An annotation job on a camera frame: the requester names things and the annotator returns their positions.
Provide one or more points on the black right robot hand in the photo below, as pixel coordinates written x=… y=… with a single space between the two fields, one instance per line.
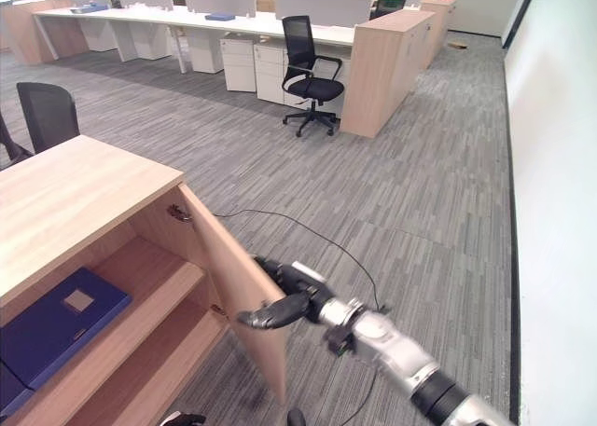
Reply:
x=291 y=305

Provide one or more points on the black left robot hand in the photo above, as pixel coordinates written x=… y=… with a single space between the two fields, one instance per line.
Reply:
x=186 y=419

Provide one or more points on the light wood cabinet door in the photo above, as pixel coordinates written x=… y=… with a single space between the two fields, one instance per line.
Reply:
x=242 y=286

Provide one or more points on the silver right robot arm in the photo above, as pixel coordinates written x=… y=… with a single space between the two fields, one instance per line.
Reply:
x=396 y=342

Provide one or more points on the large blue folder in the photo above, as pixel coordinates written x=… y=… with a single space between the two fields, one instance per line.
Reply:
x=56 y=323

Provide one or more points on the dark blue folder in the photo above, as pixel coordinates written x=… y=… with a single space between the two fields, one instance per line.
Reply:
x=9 y=391

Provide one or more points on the black office chair with armrests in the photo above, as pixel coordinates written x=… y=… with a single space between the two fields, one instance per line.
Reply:
x=308 y=86

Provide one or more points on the light wood office cabinet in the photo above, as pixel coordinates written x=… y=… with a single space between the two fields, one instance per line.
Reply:
x=70 y=193

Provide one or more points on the tall wood side cabinet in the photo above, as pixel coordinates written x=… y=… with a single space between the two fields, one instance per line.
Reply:
x=387 y=67

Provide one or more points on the blue folder on desk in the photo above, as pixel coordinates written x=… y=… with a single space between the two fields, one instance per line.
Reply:
x=83 y=9
x=219 y=16

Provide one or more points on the black mesh office chair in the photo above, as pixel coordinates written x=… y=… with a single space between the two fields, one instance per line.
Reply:
x=49 y=116

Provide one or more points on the wood cabinet with red item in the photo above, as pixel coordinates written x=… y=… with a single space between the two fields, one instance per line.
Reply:
x=440 y=20

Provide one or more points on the metal door hinge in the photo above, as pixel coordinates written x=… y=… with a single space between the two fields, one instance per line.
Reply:
x=219 y=311
x=179 y=213

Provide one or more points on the long white desk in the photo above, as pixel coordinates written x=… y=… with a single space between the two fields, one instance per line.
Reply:
x=186 y=19

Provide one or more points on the flat cardboard piece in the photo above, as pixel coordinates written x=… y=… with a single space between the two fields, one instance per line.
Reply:
x=458 y=45

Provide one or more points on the black chair behind divider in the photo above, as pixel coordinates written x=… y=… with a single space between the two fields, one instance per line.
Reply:
x=387 y=7

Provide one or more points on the wood desk end panel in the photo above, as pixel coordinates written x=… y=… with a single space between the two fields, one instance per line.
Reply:
x=28 y=30

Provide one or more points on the white drawer pedestal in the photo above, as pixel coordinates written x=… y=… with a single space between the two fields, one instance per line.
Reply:
x=238 y=64
x=140 y=41
x=270 y=74
x=205 y=50

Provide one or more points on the black chair frame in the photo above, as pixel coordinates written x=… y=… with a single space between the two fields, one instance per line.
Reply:
x=9 y=146

